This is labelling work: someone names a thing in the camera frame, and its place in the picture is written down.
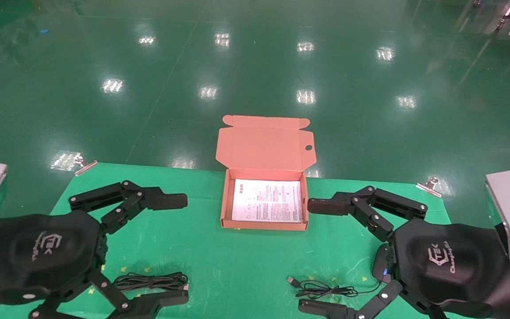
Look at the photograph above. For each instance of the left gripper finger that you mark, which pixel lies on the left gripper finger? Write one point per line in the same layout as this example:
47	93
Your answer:
166	200
157	303

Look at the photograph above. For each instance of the white printed paper sheet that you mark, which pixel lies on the white printed paper sheet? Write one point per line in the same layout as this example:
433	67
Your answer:
266	199

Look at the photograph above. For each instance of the silver binder clip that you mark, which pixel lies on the silver binder clip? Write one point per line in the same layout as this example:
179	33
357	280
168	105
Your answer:
430	186
84	167

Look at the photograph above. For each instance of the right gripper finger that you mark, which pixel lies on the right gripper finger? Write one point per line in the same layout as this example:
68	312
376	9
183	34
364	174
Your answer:
326	206
321	308

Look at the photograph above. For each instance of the green cloth mat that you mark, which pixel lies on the green cloth mat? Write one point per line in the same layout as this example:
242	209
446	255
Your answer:
237	266

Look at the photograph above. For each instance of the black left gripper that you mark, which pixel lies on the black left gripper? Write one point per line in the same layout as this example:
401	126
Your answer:
38	248

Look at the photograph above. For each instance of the orange cardboard box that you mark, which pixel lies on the orange cardboard box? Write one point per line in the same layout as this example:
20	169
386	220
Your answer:
259	146

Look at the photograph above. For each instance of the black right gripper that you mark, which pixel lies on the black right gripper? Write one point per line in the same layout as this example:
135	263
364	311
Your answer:
450	261

